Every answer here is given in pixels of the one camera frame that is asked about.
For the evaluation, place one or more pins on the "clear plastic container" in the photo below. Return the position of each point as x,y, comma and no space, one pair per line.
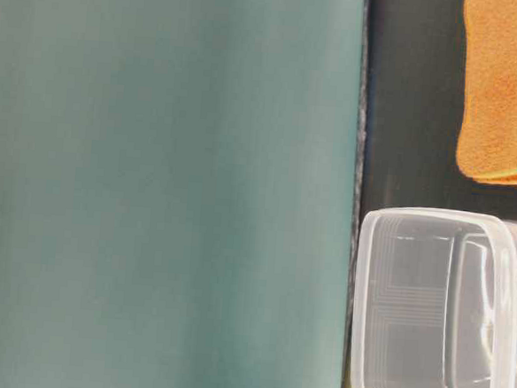
435,301

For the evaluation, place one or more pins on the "folded orange towel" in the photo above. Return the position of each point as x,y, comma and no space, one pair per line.
487,144

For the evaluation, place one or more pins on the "teal green curtain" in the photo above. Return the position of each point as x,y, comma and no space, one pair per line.
175,191

